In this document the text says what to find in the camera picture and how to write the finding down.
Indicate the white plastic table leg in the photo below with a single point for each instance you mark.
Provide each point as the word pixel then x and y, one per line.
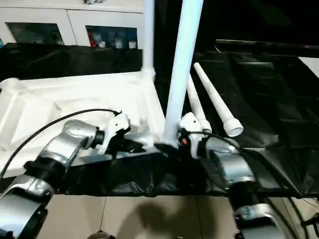
pixel 197 107
pixel 216 99
pixel 184 62
pixel 148 37

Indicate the white plastic table top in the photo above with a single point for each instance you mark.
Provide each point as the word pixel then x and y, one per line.
pixel 74 99

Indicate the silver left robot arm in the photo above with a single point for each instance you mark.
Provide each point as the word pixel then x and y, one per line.
pixel 67 142

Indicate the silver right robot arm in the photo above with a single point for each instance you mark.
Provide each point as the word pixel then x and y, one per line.
pixel 234 161

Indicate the black table mat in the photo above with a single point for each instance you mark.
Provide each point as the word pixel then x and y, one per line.
pixel 261 112

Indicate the white glass-door cabinet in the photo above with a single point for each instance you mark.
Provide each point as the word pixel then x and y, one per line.
pixel 69 17

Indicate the bag of black parts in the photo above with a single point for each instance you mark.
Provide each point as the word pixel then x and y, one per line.
pixel 93 1

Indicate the black tripod stand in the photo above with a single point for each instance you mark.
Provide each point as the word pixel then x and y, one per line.
pixel 310 221

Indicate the white flat board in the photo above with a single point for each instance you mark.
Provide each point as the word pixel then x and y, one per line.
pixel 311 66

